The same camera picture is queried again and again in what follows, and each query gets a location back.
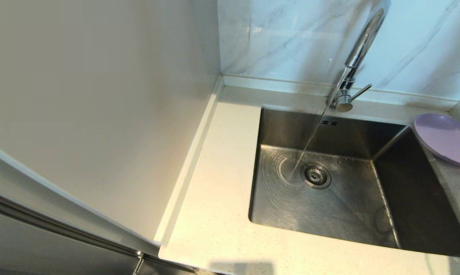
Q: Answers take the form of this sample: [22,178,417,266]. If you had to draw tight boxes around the chrome gooseneck faucet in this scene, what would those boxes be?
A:
[327,0,392,112]

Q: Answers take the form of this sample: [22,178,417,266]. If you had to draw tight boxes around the purple plastic plate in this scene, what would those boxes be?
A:
[414,113,460,167]

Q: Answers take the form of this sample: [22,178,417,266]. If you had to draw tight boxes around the round metal drain strainer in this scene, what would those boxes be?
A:
[301,162,332,189]

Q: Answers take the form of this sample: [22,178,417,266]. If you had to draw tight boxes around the stainless steel sink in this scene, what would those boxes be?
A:
[248,107,460,257]

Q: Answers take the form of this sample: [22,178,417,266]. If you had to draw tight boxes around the white tall cabinet panel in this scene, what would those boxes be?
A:
[0,0,222,256]

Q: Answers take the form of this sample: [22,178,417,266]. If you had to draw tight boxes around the stainless steel appliance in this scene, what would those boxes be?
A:
[0,155,215,275]

